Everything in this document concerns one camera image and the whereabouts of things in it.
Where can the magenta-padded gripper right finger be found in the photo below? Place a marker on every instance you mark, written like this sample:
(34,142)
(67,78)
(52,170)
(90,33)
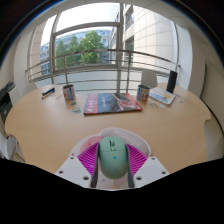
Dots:
(150,170)

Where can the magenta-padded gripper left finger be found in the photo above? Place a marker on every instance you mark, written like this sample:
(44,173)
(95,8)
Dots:
(75,170)

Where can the mint green computer mouse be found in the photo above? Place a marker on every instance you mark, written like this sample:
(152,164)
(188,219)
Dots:
(113,159)

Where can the round pink cartoon mouse pad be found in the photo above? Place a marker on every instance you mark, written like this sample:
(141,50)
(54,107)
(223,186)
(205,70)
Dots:
(133,137)

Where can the small printed card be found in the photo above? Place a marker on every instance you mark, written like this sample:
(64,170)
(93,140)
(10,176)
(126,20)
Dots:
(76,109)

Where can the white plastic chair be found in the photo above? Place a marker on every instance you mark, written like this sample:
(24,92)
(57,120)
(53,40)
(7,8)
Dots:
(149,79)
(7,146)

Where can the white and blue booklet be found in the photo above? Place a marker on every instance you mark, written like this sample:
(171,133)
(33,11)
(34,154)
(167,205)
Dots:
(162,96)

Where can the red and dark magazine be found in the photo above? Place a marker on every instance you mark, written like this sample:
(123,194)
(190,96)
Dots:
(111,103)

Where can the printed paper cup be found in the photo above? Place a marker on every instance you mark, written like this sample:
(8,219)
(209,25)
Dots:
(69,93)
(143,93)

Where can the black and blue stapler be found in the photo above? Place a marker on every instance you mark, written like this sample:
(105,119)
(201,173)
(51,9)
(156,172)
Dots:
(48,92)

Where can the black cylindrical speaker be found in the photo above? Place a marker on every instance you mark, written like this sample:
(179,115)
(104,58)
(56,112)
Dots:
(172,81)

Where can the black and white printer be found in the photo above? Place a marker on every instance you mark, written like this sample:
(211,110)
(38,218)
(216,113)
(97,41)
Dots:
(6,101)

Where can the metal balcony railing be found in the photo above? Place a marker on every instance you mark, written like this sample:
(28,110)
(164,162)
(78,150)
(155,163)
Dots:
(93,51)

